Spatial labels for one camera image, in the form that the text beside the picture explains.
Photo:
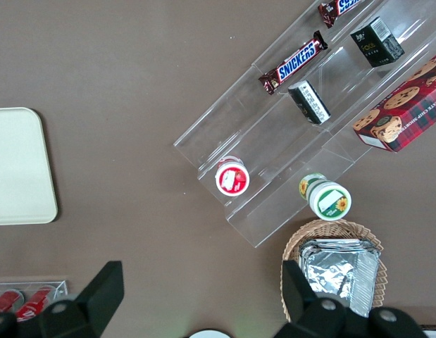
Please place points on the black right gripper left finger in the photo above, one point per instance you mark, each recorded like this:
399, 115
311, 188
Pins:
94, 303

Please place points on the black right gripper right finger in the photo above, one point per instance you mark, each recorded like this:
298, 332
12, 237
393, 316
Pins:
298, 299

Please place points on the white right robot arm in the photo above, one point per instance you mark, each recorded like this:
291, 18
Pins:
208, 334

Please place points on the light wicker basket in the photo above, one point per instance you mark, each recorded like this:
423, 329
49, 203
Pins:
382, 281

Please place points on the cream plastic tray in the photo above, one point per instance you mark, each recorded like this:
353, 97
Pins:
20, 165

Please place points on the clear acrylic bottle rack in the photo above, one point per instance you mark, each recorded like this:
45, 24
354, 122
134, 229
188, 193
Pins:
61, 287

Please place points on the silver foil wrapped package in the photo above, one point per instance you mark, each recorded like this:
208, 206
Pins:
330, 278

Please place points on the red cola bottle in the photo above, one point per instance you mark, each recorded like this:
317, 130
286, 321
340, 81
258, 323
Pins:
34, 303
6, 301

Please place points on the green lid sunflower cup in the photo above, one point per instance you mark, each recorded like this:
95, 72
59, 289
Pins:
330, 202

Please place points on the red lid yogurt cup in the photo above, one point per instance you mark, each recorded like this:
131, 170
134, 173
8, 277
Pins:
231, 179

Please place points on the clear acrylic tiered shelf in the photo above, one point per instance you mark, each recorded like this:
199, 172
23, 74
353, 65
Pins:
274, 141

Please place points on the small black carton box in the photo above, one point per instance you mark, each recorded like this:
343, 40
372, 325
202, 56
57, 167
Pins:
309, 102
376, 44

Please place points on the red tartan cookie box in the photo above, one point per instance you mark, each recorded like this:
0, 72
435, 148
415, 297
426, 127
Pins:
408, 109

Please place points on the Snickers chocolate bar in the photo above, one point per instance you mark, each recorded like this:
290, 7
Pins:
295, 62
339, 8

